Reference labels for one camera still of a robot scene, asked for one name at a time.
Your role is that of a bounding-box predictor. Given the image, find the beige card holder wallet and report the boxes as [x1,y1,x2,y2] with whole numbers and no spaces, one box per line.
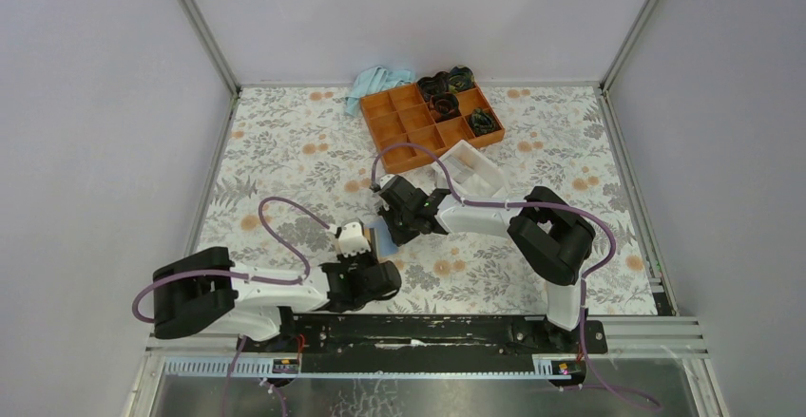
[365,218,399,260]

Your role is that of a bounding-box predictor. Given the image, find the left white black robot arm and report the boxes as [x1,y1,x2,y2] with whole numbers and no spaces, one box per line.
[136,247,402,351]

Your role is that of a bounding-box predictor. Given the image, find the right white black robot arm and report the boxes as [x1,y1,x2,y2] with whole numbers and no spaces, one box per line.
[371,175,595,352]

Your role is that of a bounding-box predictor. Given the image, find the white card box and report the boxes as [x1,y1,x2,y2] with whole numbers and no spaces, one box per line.
[439,140,509,199]

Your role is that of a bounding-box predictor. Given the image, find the orange compartment tray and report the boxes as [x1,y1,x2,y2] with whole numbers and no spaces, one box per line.
[359,85,506,174]

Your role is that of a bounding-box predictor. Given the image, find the dark rolled band middle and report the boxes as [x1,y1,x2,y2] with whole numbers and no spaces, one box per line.
[428,92,461,123]

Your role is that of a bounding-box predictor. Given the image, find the dark rolled band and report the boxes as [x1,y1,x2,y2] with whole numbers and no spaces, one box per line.
[467,108,501,137]
[416,71,450,104]
[428,92,461,123]

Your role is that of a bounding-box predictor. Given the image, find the dark rolled band right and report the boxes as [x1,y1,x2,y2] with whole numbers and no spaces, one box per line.
[467,108,501,137]

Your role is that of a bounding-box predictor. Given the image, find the dark rolled band top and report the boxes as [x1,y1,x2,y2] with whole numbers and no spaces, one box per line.
[416,71,450,104]

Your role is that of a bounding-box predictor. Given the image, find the light blue cloth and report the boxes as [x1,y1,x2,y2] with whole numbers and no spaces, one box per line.
[345,66,415,117]

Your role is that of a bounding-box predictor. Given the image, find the dark rolled band corner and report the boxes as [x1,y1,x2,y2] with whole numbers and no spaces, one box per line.
[448,66,476,93]

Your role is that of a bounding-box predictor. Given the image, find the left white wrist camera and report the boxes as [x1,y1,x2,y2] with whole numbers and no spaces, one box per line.
[335,221,372,257]

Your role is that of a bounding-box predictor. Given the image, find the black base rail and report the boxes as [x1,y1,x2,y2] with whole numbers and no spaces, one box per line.
[244,313,608,375]

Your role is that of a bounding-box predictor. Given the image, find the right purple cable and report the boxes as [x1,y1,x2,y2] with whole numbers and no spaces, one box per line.
[370,142,663,414]

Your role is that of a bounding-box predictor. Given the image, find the purple cable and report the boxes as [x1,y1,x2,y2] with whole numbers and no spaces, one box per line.
[370,142,663,414]
[130,197,341,325]

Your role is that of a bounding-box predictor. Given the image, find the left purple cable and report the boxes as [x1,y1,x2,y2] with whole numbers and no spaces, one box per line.
[130,197,341,325]

